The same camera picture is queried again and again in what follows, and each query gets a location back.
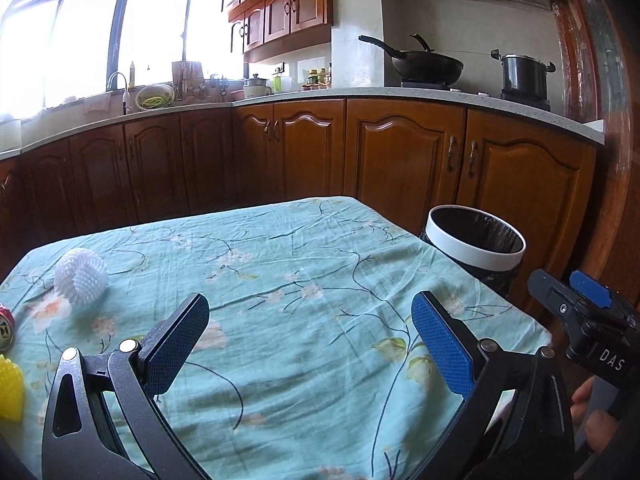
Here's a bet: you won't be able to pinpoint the floral light green tablecloth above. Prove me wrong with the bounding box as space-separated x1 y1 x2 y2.
0 196 553 480

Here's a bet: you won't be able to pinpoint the chrome faucet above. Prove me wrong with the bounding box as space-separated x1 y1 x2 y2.
107 71 132 113

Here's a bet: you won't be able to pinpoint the red drink can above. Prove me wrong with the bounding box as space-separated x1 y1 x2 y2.
0 304 16 352

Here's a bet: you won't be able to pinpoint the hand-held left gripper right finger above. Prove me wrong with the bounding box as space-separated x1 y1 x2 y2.
410 290 576 480

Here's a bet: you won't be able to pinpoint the wooden utensil rack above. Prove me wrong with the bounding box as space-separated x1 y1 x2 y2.
171 61 205 101

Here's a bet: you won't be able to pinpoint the white rice cooker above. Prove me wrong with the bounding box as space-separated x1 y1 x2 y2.
243 74 273 100

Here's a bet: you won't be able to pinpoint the kitchen window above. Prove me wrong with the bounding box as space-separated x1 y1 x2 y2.
0 0 246 116

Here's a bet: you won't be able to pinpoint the black gas stove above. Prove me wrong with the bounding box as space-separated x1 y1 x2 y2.
400 79 552 112

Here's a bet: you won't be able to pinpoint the wooden base cabinets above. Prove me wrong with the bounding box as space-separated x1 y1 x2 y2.
0 100 598 286

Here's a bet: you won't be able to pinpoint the bowl of green vegetables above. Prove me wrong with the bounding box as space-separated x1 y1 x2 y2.
136 84 175 111

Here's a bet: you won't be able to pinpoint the person's right hand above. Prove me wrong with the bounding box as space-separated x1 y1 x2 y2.
570 377 621 453

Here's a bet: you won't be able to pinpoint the wooden door frame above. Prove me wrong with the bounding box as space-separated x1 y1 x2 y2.
550 0 640 301

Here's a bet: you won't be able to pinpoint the steel cooking pot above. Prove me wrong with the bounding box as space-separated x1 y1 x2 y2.
491 49 557 102

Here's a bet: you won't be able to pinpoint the group of condiment jars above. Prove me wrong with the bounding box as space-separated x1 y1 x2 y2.
306 62 335 88

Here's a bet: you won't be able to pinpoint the white foam fruit net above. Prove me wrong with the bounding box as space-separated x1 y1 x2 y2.
54 247 109 306

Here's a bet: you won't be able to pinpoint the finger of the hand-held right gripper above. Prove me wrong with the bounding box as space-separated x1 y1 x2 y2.
570 270 615 311
527 269 601 346

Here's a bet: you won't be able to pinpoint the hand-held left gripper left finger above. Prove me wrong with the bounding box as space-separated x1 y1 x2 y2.
41 292 211 480

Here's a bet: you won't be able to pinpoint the white rimmed bin with black bag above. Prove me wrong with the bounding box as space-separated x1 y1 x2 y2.
419 205 527 296

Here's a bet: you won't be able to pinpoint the white speckled countertop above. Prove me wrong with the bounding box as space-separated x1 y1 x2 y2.
0 85 606 161

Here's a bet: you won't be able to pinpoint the black wok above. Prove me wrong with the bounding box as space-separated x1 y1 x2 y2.
358 34 464 86

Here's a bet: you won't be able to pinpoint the yellow foam fruit net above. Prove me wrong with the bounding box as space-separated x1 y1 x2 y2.
0 354 25 421

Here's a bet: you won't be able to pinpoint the wooden wall cabinets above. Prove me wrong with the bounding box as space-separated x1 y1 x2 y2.
217 0 333 53

